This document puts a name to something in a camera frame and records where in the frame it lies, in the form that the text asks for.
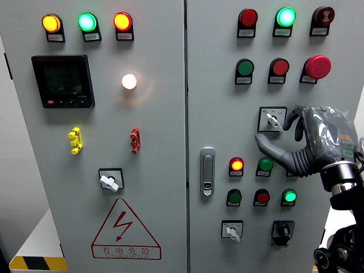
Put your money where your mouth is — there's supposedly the turn switch slim white handle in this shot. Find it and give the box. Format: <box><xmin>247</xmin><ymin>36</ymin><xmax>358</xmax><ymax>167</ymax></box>
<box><xmin>257</xmin><ymin>106</ymin><xmax>288</xmax><ymax>134</ymax></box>

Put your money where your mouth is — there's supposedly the large red stop button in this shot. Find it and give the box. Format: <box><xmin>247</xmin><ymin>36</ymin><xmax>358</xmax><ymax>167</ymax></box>
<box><xmin>299</xmin><ymin>55</ymin><xmax>332</xmax><ymax>84</ymax></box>

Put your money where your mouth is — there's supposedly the small green lit lamp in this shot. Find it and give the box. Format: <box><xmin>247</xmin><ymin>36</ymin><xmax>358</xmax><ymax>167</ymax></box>
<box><xmin>280</xmin><ymin>189</ymin><xmax>297</xmax><ymax>208</ymax></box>

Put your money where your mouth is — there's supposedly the large red push button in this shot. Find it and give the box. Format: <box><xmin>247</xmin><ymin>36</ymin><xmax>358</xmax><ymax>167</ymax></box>
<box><xmin>267</xmin><ymin>57</ymin><xmax>290</xmax><ymax>85</ymax></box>

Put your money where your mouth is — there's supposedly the small red push button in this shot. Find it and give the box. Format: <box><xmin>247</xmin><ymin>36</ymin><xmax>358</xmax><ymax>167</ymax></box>
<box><xmin>253</xmin><ymin>189</ymin><xmax>271</xmax><ymax>207</ymax></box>

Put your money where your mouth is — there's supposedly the small red lit lamp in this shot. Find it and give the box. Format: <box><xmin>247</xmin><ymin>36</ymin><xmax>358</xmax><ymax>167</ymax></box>
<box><xmin>228</xmin><ymin>156</ymin><xmax>245</xmax><ymax>177</ymax></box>

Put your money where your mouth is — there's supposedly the large green push button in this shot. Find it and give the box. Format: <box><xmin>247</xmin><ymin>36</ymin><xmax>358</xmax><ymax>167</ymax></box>
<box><xmin>234</xmin><ymin>58</ymin><xmax>255</xmax><ymax>85</ymax></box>

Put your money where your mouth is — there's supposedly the grey cabinet door with lock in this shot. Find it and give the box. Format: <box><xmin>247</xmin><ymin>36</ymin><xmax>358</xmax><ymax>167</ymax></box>
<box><xmin>186</xmin><ymin>0</ymin><xmax>364</xmax><ymax>273</ymax></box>

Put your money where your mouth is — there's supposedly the dark red buzzer lamp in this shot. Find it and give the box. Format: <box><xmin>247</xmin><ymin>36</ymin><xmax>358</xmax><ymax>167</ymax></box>
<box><xmin>309</xmin><ymin>6</ymin><xmax>336</xmax><ymax>37</ymax></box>

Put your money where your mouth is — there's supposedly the large green lit lamp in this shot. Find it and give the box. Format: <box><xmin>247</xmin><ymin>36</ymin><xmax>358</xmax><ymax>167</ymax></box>
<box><xmin>77</xmin><ymin>12</ymin><xmax>102</xmax><ymax>43</ymax></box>
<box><xmin>272</xmin><ymin>7</ymin><xmax>297</xmax><ymax>38</ymax></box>

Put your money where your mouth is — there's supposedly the silver door lock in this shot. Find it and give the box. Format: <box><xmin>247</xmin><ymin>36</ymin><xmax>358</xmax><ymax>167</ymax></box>
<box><xmin>200</xmin><ymin>147</ymin><xmax>216</xmax><ymax>197</ymax></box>

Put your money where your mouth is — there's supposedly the large red unlit lamp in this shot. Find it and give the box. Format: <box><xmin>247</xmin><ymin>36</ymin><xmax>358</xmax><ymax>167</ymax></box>
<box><xmin>237</xmin><ymin>8</ymin><xmax>259</xmax><ymax>39</ymax></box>

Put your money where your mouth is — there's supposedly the grey cabinet door with display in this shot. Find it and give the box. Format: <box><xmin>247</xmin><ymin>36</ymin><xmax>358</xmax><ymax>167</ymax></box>
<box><xmin>0</xmin><ymin>0</ymin><xmax>188</xmax><ymax>273</ymax></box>

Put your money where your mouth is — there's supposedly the white lamp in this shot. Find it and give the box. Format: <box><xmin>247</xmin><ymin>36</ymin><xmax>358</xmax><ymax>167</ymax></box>
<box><xmin>121</xmin><ymin>73</ymin><xmax>138</xmax><ymax>90</ymax></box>

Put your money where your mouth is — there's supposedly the red lit round lamp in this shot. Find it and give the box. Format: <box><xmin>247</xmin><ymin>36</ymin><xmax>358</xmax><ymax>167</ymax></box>
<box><xmin>113</xmin><ymin>11</ymin><xmax>135</xmax><ymax>42</ymax></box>

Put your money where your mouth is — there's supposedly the red warning triangle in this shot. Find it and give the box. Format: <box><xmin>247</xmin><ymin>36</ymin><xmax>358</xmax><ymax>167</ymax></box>
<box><xmin>90</xmin><ymin>197</ymin><xmax>162</xmax><ymax>260</ymax></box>

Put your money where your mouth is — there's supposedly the black display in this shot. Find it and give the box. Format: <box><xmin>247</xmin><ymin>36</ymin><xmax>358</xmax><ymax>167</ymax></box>
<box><xmin>31</xmin><ymin>55</ymin><xmax>96</xmax><ymax>109</ymax></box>

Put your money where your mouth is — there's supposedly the yellow round lamp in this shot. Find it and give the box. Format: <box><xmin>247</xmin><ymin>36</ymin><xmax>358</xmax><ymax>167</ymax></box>
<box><xmin>41</xmin><ymin>13</ymin><xmax>66</xmax><ymax>43</ymax></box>

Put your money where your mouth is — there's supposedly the turn switch black handle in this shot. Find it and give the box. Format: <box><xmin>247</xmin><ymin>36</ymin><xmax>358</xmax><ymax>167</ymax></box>
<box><xmin>270</xmin><ymin>220</ymin><xmax>295</xmax><ymax>247</ymax></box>

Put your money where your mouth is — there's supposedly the small turn switch white handle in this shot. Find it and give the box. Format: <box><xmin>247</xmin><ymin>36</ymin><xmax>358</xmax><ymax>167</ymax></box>
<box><xmin>221</xmin><ymin>220</ymin><xmax>244</xmax><ymax>243</ymax></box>

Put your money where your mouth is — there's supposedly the small red handle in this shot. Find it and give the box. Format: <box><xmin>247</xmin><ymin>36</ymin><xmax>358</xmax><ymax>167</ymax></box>
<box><xmin>130</xmin><ymin>126</ymin><xmax>141</xmax><ymax>155</ymax></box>

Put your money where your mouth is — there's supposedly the turn switch broad white handle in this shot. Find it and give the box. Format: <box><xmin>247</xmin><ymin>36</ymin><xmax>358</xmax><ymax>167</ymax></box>
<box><xmin>98</xmin><ymin>167</ymin><xmax>125</xmax><ymax>193</ymax></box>

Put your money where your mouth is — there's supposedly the small yellow handle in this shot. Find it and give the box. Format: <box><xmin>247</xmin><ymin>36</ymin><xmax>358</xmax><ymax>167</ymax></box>
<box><xmin>67</xmin><ymin>127</ymin><xmax>84</xmax><ymax>155</ymax></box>

